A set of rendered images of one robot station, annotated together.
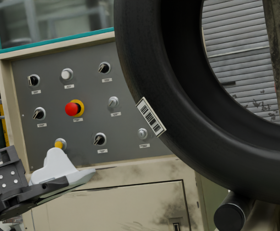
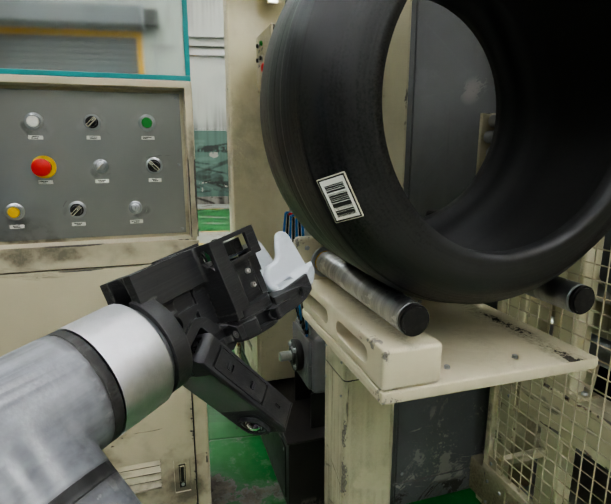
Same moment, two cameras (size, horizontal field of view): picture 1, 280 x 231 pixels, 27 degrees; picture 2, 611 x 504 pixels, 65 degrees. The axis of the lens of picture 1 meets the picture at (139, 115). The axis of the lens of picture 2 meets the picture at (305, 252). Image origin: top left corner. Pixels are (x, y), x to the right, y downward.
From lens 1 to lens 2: 0.56 m
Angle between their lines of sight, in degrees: 37
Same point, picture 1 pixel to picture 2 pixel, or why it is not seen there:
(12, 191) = (261, 301)
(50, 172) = (284, 268)
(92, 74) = (73, 127)
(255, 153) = (456, 249)
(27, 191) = (283, 300)
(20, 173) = (256, 271)
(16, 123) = not seen: outside the picture
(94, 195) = (68, 278)
